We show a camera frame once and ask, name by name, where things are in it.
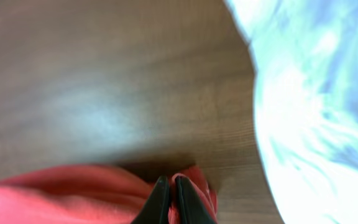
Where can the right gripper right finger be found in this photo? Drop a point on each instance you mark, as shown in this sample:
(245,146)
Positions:
(191,208)

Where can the red printed t-shirt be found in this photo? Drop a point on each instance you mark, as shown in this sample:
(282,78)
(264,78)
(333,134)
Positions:
(89,194)

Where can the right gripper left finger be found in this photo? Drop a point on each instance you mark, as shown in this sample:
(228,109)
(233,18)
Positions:
(155,209)

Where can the white crumpled t-shirt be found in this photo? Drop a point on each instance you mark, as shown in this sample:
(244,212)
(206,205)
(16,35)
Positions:
(305,55)

